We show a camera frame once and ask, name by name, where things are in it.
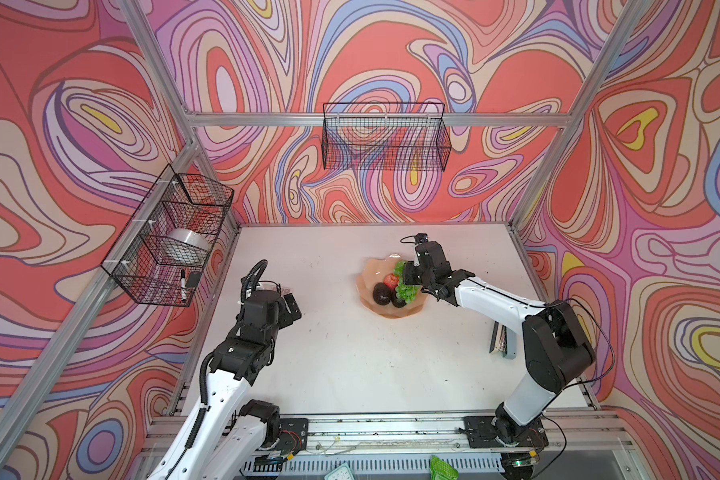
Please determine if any white green box bottom edge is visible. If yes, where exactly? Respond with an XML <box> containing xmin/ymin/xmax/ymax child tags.
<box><xmin>323</xmin><ymin>463</ymin><xmax>355</xmax><ymax>480</ymax></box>

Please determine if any green object bottom edge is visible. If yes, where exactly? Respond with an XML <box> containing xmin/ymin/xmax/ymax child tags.
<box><xmin>429</xmin><ymin>456</ymin><xmax>459</xmax><ymax>480</ymax></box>

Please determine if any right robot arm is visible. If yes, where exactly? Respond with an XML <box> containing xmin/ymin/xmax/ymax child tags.
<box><xmin>400</xmin><ymin>233</ymin><xmax>596</xmax><ymax>446</ymax></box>

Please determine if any black wire basket back wall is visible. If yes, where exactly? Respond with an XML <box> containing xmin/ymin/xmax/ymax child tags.
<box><xmin>321</xmin><ymin>101</ymin><xmax>452</xmax><ymax>172</ymax></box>

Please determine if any red fake apple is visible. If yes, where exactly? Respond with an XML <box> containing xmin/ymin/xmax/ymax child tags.
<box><xmin>383</xmin><ymin>274</ymin><xmax>399</xmax><ymax>291</ymax></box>

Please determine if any black marker in basket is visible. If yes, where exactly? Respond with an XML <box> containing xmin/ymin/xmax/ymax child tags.
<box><xmin>179</xmin><ymin>269</ymin><xmax>188</xmax><ymax>304</ymax></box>

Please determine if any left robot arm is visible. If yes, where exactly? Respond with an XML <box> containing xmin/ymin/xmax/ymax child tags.
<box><xmin>149</xmin><ymin>259</ymin><xmax>301</xmax><ymax>479</ymax></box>

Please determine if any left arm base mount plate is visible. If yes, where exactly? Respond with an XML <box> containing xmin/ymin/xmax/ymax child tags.
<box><xmin>253</xmin><ymin>417</ymin><xmax>309</xmax><ymax>463</ymax></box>

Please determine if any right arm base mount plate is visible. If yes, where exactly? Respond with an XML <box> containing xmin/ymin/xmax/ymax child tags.
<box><xmin>458</xmin><ymin>416</ymin><xmax>549</xmax><ymax>450</ymax></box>

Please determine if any black wire basket wall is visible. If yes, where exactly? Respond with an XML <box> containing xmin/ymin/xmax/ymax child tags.
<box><xmin>321</xmin><ymin>101</ymin><xmax>452</xmax><ymax>172</ymax></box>
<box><xmin>101</xmin><ymin>166</ymin><xmax>234</xmax><ymax>307</ymax></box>

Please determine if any pink faceted fruit bowl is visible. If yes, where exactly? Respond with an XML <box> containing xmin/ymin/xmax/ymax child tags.
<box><xmin>355</xmin><ymin>254</ymin><xmax>426</xmax><ymax>319</ymax></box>

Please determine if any dark avocado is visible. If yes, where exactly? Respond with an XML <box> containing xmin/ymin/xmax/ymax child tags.
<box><xmin>372</xmin><ymin>282</ymin><xmax>395</xmax><ymax>306</ymax></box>
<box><xmin>392</xmin><ymin>295</ymin><xmax>407</xmax><ymax>308</ymax></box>

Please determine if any green fake grape bunch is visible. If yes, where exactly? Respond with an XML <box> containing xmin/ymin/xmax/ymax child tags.
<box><xmin>393</xmin><ymin>260</ymin><xmax>420</xmax><ymax>304</ymax></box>

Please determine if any black wire basket left wall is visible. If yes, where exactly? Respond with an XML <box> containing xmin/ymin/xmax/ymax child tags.
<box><xmin>101</xmin><ymin>166</ymin><xmax>234</xmax><ymax>307</ymax></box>

